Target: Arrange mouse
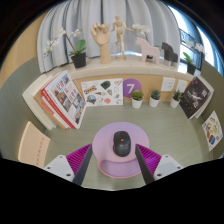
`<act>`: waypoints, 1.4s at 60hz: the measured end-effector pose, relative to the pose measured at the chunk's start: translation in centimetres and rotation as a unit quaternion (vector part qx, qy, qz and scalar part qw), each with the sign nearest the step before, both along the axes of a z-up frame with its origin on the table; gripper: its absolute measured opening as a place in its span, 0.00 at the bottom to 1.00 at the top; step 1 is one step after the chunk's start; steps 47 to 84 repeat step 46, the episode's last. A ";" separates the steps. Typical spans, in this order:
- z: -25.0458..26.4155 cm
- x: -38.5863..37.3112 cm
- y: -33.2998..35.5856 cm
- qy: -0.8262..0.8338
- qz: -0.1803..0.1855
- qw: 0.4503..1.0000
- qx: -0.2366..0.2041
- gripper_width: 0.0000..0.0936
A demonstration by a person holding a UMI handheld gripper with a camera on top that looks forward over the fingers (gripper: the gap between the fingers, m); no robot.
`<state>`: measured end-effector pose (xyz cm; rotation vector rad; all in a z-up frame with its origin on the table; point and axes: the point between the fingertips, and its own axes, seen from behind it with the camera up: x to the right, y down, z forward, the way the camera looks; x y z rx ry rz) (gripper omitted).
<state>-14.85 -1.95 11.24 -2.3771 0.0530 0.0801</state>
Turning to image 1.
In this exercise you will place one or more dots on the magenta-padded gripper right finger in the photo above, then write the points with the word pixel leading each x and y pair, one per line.
pixel 166 165

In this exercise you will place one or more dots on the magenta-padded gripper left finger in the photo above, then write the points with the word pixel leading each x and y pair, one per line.
pixel 60 166

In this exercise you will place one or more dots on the black computer mouse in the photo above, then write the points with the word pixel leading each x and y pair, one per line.
pixel 121 145

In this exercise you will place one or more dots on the purple mouse pad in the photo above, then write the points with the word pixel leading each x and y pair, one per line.
pixel 105 143

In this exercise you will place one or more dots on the beige book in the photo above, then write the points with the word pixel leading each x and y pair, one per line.
pixel 33 146

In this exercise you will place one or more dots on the brown cork-cover book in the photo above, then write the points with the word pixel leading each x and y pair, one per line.
pixel 46 111

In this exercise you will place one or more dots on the colourful sticker card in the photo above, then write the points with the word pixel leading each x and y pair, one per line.
pixel 212 130

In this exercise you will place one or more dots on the red book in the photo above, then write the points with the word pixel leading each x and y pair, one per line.
pixel 55 106

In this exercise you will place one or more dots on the small potted succulent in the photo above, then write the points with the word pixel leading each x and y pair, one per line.
pixel 136 102
pixel 174 102
pixel 154 101

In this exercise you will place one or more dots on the photo-cover book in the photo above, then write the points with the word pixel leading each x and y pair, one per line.
pixel 68 98

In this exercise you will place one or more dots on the black-cover book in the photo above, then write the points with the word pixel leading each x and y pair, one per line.
pixel 195 96

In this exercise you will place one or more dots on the white sticker sheet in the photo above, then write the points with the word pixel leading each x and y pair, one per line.
pixel 101 92

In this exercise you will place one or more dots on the round purple number sticker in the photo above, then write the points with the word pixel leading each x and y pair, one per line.
pixel 130 87

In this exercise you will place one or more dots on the green plant in black pot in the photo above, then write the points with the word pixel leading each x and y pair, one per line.
pixel 191 68

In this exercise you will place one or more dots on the white orchid in black pot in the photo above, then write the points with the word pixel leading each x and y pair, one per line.
pixel 79 60

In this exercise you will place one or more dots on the black horse figure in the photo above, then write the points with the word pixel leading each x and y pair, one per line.
pixel 169 53

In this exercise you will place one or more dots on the pink horse figure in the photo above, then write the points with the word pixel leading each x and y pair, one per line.
pixel 148 50

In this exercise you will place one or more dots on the wooden hand model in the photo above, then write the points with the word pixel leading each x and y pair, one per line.
pixel 102 40

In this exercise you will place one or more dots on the white orchid flowers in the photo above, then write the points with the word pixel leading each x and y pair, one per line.
pixel 140 28

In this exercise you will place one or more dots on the wooden mannequin figure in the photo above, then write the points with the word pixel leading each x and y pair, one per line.
pixel 119 30

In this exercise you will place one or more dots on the grey curtain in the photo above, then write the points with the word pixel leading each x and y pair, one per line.
pixel 86 15

